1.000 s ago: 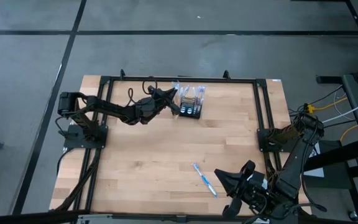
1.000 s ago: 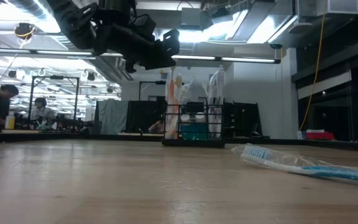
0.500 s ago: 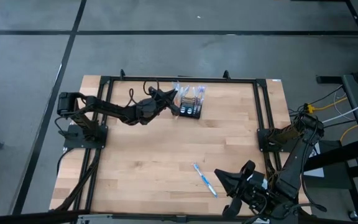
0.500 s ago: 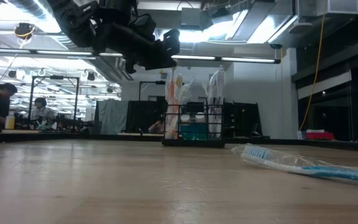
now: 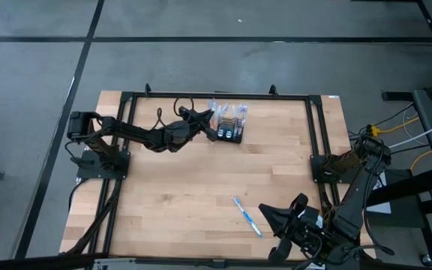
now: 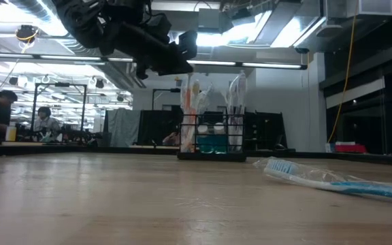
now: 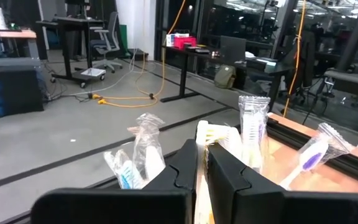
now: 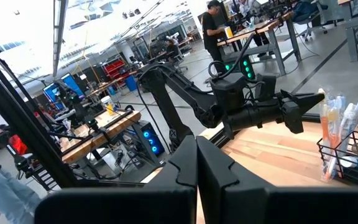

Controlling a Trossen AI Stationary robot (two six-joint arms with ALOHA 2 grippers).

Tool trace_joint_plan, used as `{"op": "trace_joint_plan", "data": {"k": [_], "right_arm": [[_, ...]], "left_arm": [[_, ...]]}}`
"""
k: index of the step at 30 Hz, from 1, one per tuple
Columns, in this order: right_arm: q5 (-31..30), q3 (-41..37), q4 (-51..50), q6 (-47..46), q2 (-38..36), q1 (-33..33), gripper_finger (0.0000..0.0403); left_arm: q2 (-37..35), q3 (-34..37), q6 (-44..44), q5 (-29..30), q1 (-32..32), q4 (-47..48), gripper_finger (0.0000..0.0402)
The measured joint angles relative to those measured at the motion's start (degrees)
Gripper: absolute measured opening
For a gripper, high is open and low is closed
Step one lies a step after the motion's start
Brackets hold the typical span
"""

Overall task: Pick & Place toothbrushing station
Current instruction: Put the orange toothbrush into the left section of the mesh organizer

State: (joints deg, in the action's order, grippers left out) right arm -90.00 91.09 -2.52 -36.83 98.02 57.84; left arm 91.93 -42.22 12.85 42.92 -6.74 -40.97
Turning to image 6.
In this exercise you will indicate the long ceiling light bar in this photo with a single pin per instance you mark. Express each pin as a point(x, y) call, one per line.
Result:
point(267, 64)

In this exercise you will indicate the white ceiling vent unit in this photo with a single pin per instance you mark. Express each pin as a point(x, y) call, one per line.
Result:
point(359, 8)

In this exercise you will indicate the red box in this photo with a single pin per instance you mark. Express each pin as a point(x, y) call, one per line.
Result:
point(350, 148)

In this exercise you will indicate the black ceiling camera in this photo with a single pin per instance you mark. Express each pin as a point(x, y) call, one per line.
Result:
point(302, 50)

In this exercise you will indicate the blue toothbrush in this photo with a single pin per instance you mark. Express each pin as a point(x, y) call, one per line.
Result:
point(318, 182)

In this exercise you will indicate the black gantry frame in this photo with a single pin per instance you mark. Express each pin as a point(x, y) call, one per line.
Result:
point(162, 90)
point(60, 84)

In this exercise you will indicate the yellow bottle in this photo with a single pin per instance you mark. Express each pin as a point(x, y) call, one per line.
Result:
point(11, 133)

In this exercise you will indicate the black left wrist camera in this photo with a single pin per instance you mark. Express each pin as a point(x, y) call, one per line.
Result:
point(188, 44)

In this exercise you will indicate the black background robot arm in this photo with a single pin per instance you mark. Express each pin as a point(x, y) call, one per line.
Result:
point(77, 134)

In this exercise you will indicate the grey curtain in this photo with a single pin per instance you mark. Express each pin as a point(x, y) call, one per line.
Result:
point(122, 127)

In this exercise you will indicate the black hanging spotlight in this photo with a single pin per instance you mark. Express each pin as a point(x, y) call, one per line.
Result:
point(99, 83)

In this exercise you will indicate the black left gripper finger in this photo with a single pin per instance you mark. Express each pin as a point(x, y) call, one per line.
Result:
point(167, 68)
point(184, 68)

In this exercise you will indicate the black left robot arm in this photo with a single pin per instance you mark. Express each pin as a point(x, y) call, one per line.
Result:
point(87, 24)

